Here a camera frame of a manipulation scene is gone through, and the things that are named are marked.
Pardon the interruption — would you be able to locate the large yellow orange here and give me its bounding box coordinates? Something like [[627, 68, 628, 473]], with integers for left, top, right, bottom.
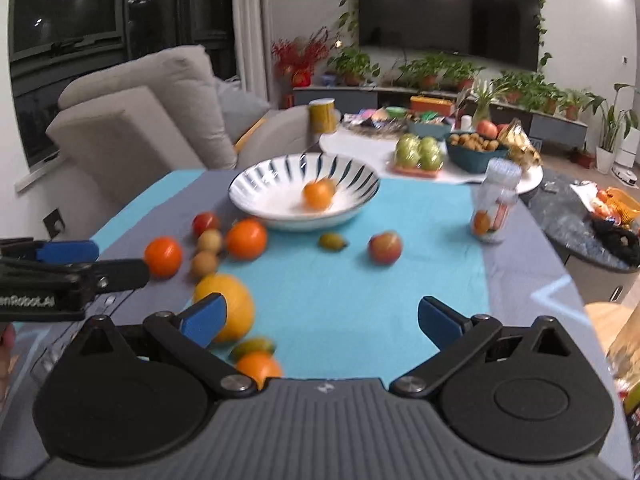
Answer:
[[193, 273, 256, 346]]

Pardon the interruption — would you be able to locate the orange tangerine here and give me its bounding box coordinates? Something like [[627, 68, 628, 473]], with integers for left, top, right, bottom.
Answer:
[[235, 351, 283, 390], [143, 236, 182, 280], [224, 219, 268, 261]]

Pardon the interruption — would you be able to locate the small red tomato fruit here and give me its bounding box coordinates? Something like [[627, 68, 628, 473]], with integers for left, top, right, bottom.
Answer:
[[192, 211, 219, 238]]

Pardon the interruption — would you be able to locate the small orange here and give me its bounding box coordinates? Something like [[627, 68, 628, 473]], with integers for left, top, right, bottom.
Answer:
[[303, 178, 336, 211]]

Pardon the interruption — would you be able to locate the person left hand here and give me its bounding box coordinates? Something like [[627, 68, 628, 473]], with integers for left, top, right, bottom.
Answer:
[[0, 324, 15, 405]]

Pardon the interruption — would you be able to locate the green mango fruit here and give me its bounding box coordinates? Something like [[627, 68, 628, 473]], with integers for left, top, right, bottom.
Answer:
[[229, 337, 277, 363]]

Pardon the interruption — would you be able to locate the red apple on cloth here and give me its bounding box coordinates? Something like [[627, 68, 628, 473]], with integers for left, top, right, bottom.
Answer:
[[368, 231, 402, 266]]

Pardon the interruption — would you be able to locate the blue grey tablecloth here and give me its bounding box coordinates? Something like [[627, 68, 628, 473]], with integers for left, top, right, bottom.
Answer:
[[0, 168, 637, 480]]

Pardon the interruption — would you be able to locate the beige sofa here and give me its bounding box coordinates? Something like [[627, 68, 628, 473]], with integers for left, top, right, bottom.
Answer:
[[47, 46, 314, 206]]

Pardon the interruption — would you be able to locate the clear vitamin bottle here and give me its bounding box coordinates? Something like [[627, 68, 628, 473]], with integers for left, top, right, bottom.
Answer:
[[471, 158, 522, 244]]

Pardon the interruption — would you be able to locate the small green olive fruit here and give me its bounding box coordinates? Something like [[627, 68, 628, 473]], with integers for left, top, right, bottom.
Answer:
[[318, 232, 348, 252]]

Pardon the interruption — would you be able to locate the white blue striped bowl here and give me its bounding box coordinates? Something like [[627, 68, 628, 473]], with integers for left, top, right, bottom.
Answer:
[[229, 153, 380, 232]]

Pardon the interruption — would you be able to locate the dark marble side table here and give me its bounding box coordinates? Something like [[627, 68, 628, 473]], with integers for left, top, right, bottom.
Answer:
[[523, 169, 639, 274]]

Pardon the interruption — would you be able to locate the teal bowl of longans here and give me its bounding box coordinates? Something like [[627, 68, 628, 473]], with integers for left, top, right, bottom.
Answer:
[[446, 132, 508, 174]]

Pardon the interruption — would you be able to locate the tray of green apples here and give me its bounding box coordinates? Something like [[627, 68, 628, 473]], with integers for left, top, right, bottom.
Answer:
[[390, 133, 444, 178]]

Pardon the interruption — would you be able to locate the orange basket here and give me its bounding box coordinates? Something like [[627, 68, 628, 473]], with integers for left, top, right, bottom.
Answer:
[[589, 188, 640, 226]]

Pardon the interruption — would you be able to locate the white round coffee table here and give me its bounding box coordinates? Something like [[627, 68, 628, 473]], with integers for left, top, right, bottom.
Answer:
[[318, 123, 546, 196]]

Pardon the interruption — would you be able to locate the bunch of bananas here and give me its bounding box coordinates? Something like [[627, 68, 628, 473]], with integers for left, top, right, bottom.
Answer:
[[498, 118, 541, 170]]

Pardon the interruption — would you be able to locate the grey tv console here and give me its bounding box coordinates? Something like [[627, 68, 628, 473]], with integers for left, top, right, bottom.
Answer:
[[293, 86, 588, 148]]

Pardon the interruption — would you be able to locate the orange box on table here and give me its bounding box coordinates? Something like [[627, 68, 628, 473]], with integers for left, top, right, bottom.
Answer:
[[410, 96, 454, 116]]

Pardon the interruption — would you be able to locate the yellow tin can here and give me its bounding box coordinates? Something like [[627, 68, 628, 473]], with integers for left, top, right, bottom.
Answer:
[[308, 98, 337, 136]]

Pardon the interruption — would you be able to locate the tall potted plant white pot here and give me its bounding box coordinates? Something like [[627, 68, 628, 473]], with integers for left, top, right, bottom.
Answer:
[[586, 82, 639, 174]]

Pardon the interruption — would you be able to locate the red flower decoration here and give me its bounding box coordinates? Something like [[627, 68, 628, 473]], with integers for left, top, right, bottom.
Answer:
[[271, 26, 331, 88]]

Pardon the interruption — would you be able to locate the wall mounted black television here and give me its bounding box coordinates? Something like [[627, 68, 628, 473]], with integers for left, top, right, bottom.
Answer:
[[358, 0, 540, 70]]

